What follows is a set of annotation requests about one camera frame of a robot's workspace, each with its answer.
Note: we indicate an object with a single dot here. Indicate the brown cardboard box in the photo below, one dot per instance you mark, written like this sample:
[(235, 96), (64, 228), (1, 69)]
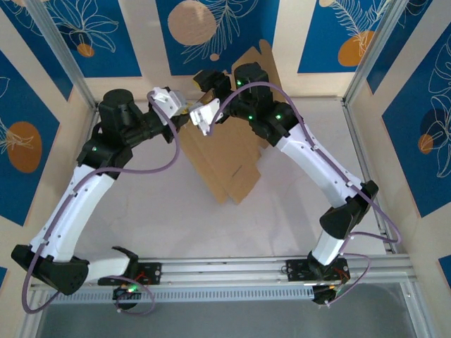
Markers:
[(225, 158)]

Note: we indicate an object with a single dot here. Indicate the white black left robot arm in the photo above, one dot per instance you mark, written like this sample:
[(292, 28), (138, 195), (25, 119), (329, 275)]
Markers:
[(70, 211)]

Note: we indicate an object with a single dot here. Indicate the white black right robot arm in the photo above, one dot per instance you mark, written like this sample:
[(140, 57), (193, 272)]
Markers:
[(317, 165)]

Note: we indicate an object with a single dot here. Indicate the blue poster with beige circle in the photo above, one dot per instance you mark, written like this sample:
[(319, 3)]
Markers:
[(169, 35)]

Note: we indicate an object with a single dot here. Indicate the blue poster with orange circle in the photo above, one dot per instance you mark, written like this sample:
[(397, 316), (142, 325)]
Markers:
[(21, 105), (415, 158), (317, 35)]

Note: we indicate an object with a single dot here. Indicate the black left controller board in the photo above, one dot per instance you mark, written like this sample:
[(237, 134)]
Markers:
[(127, 296)]

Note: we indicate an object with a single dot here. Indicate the black controller board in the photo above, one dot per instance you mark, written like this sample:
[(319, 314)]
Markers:
[(127, 296), (326, 295)]

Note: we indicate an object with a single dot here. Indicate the black right controller board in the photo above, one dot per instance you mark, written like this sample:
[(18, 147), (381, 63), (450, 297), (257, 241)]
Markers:
[(326, 295)]

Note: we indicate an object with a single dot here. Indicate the blue flower wall poster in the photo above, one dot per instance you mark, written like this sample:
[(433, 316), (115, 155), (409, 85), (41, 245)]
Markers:
[(116, 53), (44, 53), (408, 21)]

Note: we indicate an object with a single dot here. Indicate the aluminium corner post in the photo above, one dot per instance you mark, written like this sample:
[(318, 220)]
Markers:
[(63, 53), (373, 53)]

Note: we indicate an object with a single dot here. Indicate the aluminium mounting rail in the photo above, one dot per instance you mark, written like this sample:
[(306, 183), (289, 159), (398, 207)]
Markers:
[(225, 269)]

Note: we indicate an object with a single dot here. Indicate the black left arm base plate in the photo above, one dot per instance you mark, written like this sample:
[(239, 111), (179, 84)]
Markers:
[(155, 273)]

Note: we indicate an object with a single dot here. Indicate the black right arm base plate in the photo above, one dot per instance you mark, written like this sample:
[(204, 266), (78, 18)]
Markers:
[(296, 271)]

